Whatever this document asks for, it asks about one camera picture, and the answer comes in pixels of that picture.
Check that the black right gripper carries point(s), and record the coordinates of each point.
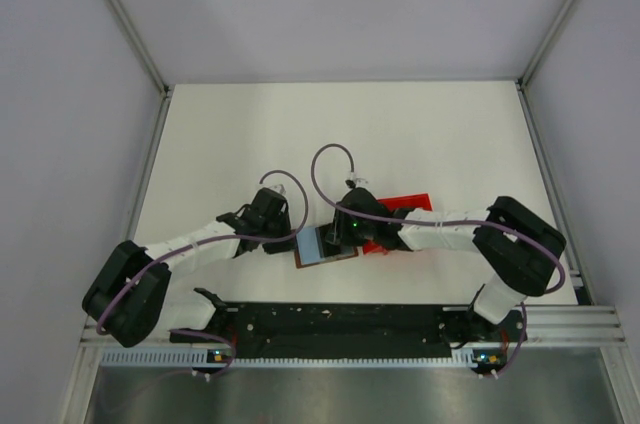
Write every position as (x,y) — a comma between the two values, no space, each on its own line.
(340,234)

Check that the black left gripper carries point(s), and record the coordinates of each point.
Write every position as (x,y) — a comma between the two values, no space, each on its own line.
(278,247)

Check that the brown leather card holder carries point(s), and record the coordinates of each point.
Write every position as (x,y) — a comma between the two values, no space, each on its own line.
(313,248)

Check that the red plastic bin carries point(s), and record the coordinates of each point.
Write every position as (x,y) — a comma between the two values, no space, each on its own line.
(421,201)

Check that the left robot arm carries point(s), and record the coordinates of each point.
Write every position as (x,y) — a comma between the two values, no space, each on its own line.
(129,297)

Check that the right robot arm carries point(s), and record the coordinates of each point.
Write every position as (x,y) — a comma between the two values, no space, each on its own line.
(522,250)

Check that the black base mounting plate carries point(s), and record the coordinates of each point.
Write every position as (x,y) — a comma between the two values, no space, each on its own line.
(351,331)

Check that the steel sheet panel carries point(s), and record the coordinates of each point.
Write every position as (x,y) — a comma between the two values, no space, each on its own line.
(542,386)

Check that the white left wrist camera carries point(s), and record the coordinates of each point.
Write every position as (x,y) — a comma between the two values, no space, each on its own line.
(278,189)

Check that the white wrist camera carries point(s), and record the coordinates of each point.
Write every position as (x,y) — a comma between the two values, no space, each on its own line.
(278,189)
(353,181)

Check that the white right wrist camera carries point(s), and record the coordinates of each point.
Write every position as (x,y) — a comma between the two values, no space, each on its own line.
(353,181)

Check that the aluminium frame rail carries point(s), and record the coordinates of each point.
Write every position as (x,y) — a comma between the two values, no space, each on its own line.
(129,31)

